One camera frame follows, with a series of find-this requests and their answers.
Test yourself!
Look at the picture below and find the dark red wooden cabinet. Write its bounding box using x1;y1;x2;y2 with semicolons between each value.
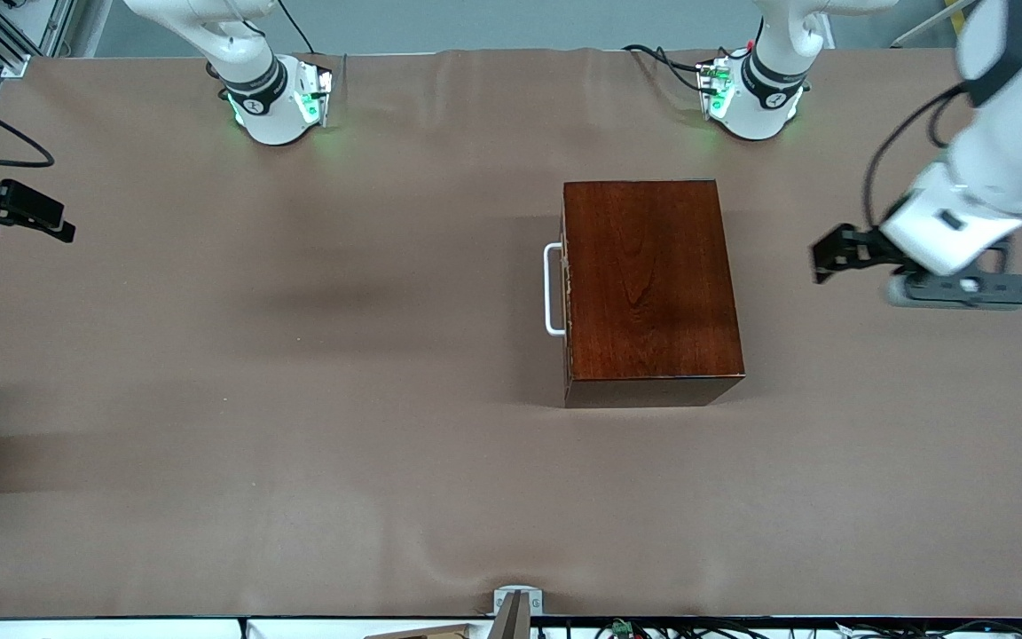
562;179;747;409

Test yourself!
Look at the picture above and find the wooden drawer with white handle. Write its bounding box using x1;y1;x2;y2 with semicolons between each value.
544;182;576;391

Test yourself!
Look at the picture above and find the aluminium frame profile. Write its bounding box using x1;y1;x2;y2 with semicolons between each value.
0;0;77;81

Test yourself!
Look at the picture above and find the black base power cable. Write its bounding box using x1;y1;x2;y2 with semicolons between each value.
622;43;716;94
274;0;317;56

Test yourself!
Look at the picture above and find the tan wooden board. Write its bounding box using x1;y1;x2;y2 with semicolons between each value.
365;623;474;639

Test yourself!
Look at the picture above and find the brown table cover cloth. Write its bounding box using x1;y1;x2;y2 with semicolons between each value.
0;46;1022;620

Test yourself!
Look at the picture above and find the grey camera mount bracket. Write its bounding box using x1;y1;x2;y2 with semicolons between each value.
489;585;545;639

